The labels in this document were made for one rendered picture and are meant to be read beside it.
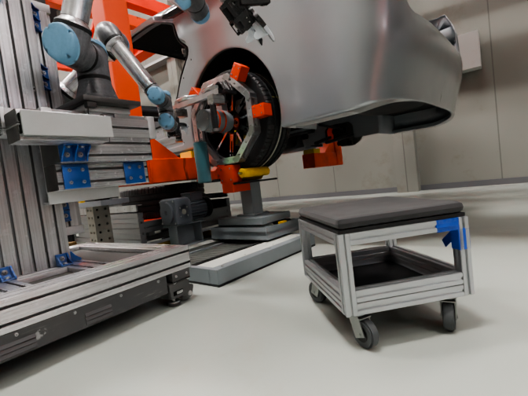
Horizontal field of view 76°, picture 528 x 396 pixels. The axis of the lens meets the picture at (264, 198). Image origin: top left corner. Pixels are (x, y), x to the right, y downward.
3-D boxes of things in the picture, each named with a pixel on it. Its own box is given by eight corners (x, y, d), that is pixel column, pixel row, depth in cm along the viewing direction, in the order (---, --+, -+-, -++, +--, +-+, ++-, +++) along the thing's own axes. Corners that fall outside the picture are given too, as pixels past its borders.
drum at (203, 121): (236, 130, 213) (233, 108, 213) (210, 130, 197) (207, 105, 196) (221, 134, 223) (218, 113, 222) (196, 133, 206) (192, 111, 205)
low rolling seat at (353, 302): (306, 299, 124) (295, 207, 122) (397, 283, 129) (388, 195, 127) (353, 358, 82) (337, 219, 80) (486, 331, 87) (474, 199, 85)
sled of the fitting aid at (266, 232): (300, 230, 230) (298, 216, 229) (267, 242, 202) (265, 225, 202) (247, 230, 262) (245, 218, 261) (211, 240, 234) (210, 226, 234)
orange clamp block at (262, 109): (261, 119, 201) (273, 115, 195) (252, 118, 195) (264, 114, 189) (259, 107, 201) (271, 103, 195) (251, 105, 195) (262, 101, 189)
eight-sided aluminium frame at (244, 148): (265, 158, 201) (253, 66, 198) (258, 159, 196) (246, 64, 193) (205, 169, 236) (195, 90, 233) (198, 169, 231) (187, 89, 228)
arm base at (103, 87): (88, 97, 120) (83, 69, 119) (68, 107, 129) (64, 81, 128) (126, 102, 132) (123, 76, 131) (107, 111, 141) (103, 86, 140)
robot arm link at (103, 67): (117, 81, 135) (111, 46, 135) (99, 70, 122) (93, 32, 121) (88, 85, 136) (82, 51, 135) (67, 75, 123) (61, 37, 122)
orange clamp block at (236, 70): (245, 82, 205) (250, 67, 202) (236, 80, 199) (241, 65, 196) (237, 78, 209) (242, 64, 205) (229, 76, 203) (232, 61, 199)
